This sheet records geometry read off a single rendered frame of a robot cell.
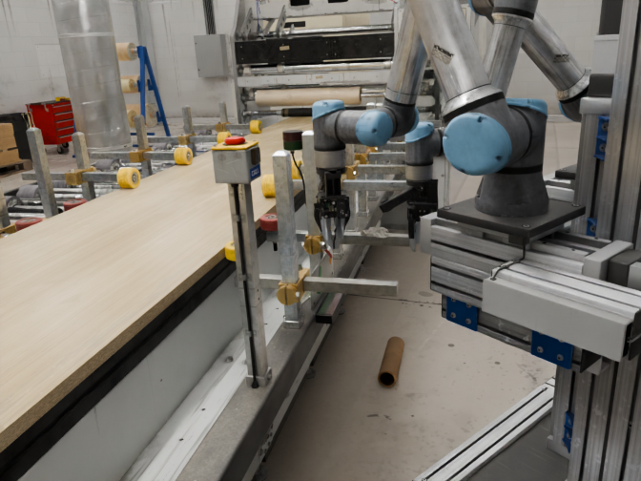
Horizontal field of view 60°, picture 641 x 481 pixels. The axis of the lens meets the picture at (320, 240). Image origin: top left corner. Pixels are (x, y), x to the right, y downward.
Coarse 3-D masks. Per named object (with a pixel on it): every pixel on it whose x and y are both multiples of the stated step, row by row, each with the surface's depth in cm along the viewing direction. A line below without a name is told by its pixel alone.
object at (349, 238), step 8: (272, 232) 169; (296, 232) 168; (304, 232) 168; (344, 232) 166; (352, 232) 165; (360, 232) 165; (272, 240) 170; (304, 240) 167; (344, 240) 164; (352, 240) 163; (360, 240) 163; (368, 240) 162; (376, 240) 161; (384, 240) 161; (392, 240) 160; (400, 240) 160; (408, 240) 159
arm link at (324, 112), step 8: (320, 104) 124; (328, 104) 124; (336, 104) 124; (320, 112) 125; (328, 112) 124; (336, 112) 124; (312, 120) 127; (320, 120) 125; (328, 120) 124; (320, 128) 126; (328, 128) 124; (320, 136) 127; (328, 136) 126; (320, 144) 127; (328, 144) 127; (336, 144) 127; (344, 144) 129
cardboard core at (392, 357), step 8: (392, 344) 256; (400, 344) 257; (384, 352) 253; (392, 352) 248; (400, 352) 251; (384, 360) 244; (392, 360) 243; (400, 360) 248; (384, 368) 237; (392, 368) 237; (384, 376) 242; (392, 376) 242; (384, 384) 238; (392, 384) 236
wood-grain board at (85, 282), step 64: (128, 192) 212; (192, 192) 207; (256, 192) 202; (0, 256) 149; (64, 256) 146; (128, 256) 143; (192, 256) 141; (0, 320) 111; (64, 320) 110; (128, 320) 108; (0, 384) 89; (64, 384) 89; (0, 448) 77
